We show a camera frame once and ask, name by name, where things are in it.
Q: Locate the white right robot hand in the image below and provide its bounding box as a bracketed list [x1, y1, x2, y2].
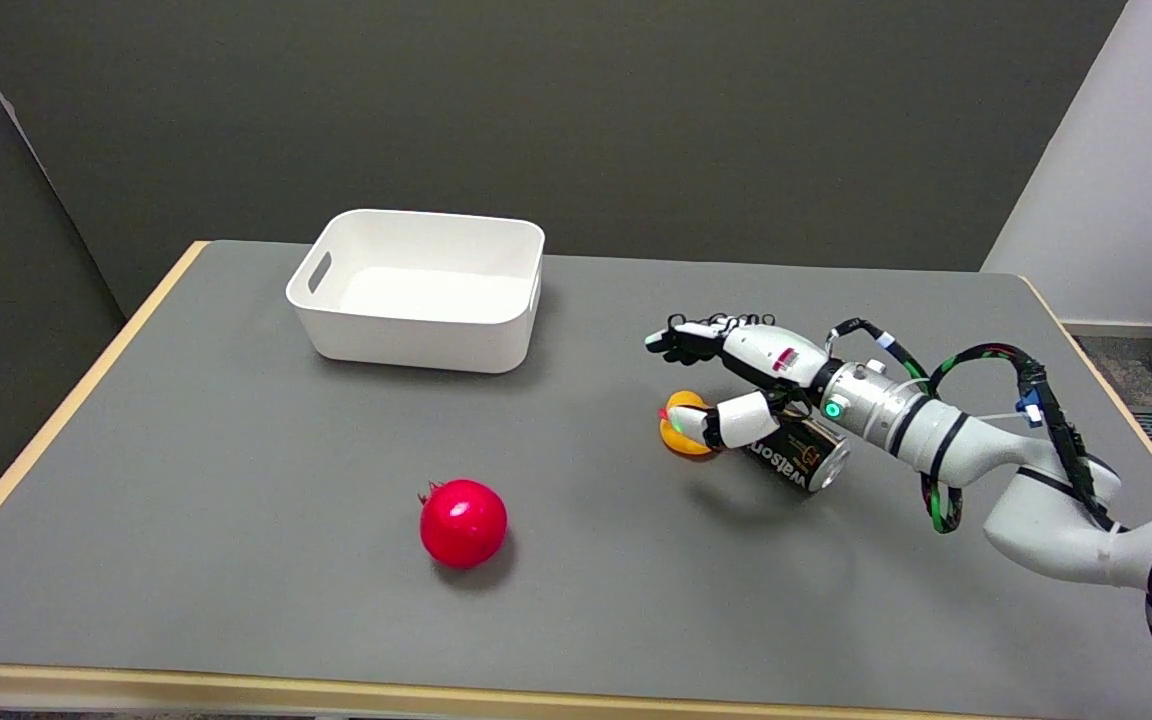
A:
[645, 312, 837, 453]

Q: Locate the black soda can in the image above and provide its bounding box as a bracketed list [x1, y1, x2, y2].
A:
[741, 408, 852, 494]

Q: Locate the yellow rubber duck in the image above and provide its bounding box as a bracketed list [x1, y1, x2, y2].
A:
[658, 390, 717, 458]

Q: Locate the red pomegranate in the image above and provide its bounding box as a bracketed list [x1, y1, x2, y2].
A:
[417, 478, 510, 570]

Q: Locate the white plastic bin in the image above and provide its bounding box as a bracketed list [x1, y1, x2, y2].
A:
[285, 208, 547, 375]

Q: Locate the thin black cable white tape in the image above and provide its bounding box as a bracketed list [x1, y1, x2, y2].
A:
[826, 318, 934, 389]

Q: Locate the black green braided cable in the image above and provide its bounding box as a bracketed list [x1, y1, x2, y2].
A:
[919, 343, 1152, 716]

